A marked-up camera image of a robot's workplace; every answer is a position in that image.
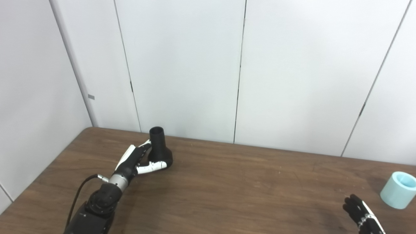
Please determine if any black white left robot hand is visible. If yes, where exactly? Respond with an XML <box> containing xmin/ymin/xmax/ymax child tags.
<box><xmin>114</xmin><ymin>139</ymin><xmax>168</xmax><ymax>186</ymax></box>

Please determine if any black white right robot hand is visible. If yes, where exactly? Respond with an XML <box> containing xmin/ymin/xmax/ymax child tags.
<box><xmin>343</xmin><ymin>194</ymin><xmax>386</xmax><ymax>234</ymax></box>

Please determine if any black flared nozzle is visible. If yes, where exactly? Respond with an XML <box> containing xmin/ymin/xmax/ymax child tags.
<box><xmin>148</xmin><ymin>126</ymin><xmax>173</xmax><ymax>170</ymax></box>

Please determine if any light-blue hose piece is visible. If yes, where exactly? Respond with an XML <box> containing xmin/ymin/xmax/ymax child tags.
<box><xmin>380</xmin><ymin>172</ymin><xmax>416</xmax><ymax>209</ymax></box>

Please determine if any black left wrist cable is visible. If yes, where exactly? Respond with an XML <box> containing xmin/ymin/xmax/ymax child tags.
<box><xmin>65</xmin><ymin>174</ymin><xmax>110</xmax><ymax>231</ymax></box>

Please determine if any white wall corner post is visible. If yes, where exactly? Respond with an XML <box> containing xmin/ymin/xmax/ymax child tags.
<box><xmin>49</xmin><ymin>0</ymin><xmax>98</xmax><ymax>127</ymax></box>

